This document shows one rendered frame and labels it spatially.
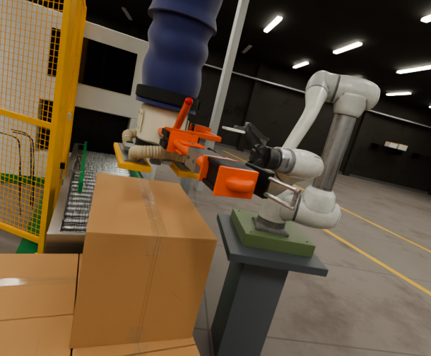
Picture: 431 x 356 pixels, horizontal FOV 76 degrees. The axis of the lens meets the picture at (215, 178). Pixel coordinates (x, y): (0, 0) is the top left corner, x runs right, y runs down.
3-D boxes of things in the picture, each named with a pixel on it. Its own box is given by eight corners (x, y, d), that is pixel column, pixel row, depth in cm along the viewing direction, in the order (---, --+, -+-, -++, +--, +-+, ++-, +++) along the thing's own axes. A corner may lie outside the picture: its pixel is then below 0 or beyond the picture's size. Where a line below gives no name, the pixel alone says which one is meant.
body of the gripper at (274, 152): (283, 149, 91) (261, 144, 87) (276, 174, 93) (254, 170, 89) (270, 145, 97) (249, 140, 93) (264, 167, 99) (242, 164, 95)
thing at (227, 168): (197, 179, 52) (203, 154, 51) (231, 184, 55) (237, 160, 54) (213, 196, 45) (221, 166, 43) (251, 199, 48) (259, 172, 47)
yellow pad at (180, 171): (157, 154, 122) (160, 143, 121) (179, 157, 126) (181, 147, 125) (177, 176, 92) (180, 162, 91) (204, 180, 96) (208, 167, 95)
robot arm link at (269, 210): (259, 210, 160) (269, 174, 155) (290, 219, 156) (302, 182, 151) (256, 217, 144) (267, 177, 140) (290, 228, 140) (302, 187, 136)
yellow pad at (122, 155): (113, 146, 114) (114, 134, 113) (137, 150, 118) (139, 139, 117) (118, 169, 84) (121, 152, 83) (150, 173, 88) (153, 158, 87)
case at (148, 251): (86, 247, 138) (97, 171, 129) (164, 250, 153) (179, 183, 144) (68, 349, 84) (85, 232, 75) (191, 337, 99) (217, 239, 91)
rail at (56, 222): (72, 157, 337) (74, 143, 333) (77, 158, 339) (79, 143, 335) (42, 268, 136) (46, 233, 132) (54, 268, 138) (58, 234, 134)
